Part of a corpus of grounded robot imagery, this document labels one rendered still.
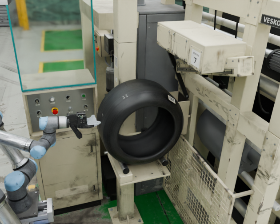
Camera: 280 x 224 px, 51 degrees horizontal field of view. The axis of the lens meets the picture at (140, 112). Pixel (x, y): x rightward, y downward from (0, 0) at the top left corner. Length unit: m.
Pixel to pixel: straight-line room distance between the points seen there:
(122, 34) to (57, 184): 1.45
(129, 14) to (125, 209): 1.68
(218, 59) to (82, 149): 1.46
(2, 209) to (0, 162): 2.45
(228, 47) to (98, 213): 2.02
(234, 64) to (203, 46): 0.17
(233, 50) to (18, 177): 1.44
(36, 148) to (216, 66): 1.05
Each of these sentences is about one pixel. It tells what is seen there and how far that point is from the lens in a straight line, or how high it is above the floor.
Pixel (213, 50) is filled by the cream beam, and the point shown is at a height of 1.76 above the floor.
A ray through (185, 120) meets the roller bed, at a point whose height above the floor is 1.03.
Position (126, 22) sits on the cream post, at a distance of 1.95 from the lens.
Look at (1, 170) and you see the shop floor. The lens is 3.71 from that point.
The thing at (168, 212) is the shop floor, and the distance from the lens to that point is 2.98.
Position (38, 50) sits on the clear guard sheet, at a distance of 2.20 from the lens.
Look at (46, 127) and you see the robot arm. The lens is 1.79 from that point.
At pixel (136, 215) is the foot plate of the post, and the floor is 0.01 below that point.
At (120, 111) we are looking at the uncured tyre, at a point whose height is 1.35.
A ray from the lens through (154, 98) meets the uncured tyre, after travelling 1.77.
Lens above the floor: 2.16
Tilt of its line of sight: 28 degrees down
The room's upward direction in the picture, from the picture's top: 1 degrees clockwise
